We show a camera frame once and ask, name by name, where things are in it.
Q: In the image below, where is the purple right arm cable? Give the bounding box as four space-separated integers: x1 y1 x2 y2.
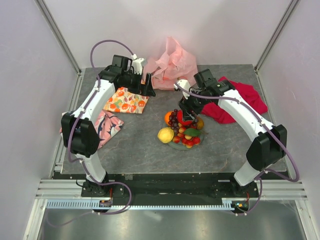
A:
174 81 301 217

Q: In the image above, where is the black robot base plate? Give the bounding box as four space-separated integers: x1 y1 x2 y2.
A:
80 172 261 200

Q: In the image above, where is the aluminium frame rail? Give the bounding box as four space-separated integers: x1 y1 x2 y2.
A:
33 0 83 76

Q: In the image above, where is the blue-grey cable duct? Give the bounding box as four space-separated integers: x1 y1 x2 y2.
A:
46 199 235 211

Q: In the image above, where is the yellow fake pear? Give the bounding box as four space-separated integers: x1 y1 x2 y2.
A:
157 127 175 144

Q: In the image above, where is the brown fake kiwi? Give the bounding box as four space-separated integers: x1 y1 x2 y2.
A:
197 117 205 130

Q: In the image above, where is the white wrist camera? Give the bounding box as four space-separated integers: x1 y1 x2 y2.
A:
130 54 148 75
173 79 191 99

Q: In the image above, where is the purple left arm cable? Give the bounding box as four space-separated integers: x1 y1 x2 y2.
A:
44 39 137 227

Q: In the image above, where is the orange floral cloth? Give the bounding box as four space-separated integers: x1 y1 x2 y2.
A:
103 87 149 114

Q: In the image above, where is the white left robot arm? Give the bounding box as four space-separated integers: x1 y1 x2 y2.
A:
61 54 156 197

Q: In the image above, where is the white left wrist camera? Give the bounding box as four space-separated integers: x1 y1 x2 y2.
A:
130 54 148 75

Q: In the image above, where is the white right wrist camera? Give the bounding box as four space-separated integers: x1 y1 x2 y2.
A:
173 79 191 99

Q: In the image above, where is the orange fake mandarin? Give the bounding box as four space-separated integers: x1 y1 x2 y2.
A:
164 111 173 125

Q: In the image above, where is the purple fake grape bunch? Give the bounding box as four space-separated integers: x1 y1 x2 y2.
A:
168 109 197 134

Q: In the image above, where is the grey-green round plate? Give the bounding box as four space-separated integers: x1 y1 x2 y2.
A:
157 122 205 151

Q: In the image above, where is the pink plastic bag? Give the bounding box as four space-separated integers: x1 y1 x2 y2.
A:
143 36 198 90

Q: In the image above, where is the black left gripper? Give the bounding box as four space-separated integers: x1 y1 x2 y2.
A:
121 70 155 97

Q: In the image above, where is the red yellow fake fruit bunch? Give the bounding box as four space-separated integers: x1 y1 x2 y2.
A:
170 128 208 150

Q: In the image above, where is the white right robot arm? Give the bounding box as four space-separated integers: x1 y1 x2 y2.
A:
174 69 287 197

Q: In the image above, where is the red fake apple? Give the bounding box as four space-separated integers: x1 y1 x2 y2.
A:
176 110 193 126

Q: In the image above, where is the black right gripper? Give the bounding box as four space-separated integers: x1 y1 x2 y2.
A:
177 87 212 122

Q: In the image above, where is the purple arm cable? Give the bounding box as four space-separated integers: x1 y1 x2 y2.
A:
44 39 137 227
174 81 301 217

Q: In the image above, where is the red cloth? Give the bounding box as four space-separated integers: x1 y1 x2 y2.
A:
200 76 269 125

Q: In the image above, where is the pink navy floral cloth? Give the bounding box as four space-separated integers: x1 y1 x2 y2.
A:
59 110 124 155

